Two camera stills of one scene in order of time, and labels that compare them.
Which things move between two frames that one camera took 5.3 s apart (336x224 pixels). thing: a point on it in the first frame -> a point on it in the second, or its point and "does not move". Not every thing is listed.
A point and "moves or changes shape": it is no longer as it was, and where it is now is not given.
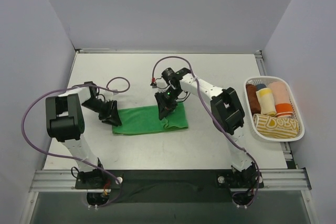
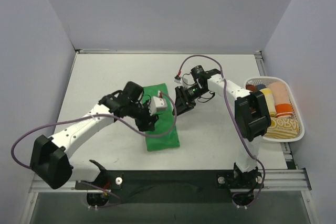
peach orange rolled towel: x=283 y=105 does not move
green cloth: x=147 y=119 moves or changes shape
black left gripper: x=109 y=111 -> x=146 y=122
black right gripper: x=165 y=101 -> x=184 y=100
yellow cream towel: x=266 y=101 does not move
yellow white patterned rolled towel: x=271 y=127 does not move
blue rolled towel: x=259 y=86 does not move
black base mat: x=171 y=185 does not move
